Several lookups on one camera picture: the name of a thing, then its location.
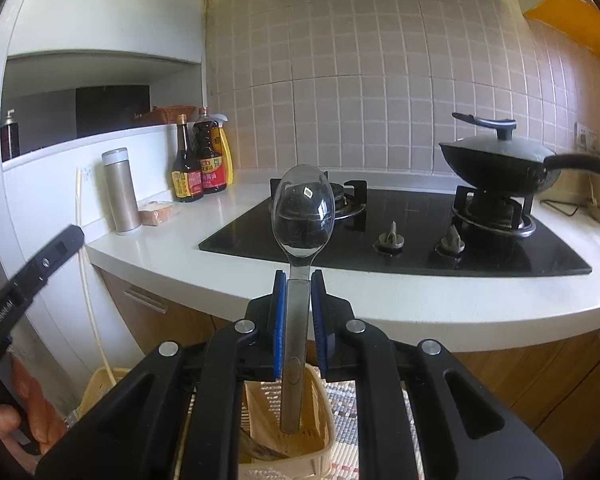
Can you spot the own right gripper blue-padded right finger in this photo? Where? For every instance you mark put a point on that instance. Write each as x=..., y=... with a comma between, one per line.
x=421, y=414

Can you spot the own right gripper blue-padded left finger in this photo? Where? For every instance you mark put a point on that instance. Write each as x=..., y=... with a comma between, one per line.
x=177, y=413

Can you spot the metal spoon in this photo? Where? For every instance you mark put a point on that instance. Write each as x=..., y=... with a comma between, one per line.
x=303, y=217

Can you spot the person's left hand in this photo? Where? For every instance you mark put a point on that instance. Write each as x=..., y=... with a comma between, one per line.
x=46, y=425

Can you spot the beige woven utensil basket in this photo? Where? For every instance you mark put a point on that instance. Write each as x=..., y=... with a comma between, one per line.
x=308, y=452

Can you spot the striped woven table mat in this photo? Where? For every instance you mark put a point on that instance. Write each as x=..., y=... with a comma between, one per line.
x=341, y=396

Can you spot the steel thermos flask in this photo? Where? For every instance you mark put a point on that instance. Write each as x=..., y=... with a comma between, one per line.
x=120, y=190

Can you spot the dark bottle on shelf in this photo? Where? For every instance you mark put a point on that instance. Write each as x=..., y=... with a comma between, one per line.
x=10, y=146

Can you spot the small pink box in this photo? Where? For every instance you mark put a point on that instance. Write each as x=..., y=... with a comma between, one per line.
x=156, y=213

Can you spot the black gas stove top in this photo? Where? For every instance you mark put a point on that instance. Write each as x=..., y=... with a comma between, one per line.
x=470, y=234

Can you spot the dark soy sauce bottle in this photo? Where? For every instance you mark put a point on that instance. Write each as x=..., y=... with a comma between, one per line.
x=185, y=171

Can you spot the red label sauce bottle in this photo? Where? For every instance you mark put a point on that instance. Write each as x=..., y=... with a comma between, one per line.
x=209, y=153

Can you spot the black wok with lid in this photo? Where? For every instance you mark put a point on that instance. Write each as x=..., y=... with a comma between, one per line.
x=505, y=164

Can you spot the wall power socket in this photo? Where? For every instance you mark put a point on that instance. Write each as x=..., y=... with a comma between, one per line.
x=585, y=137

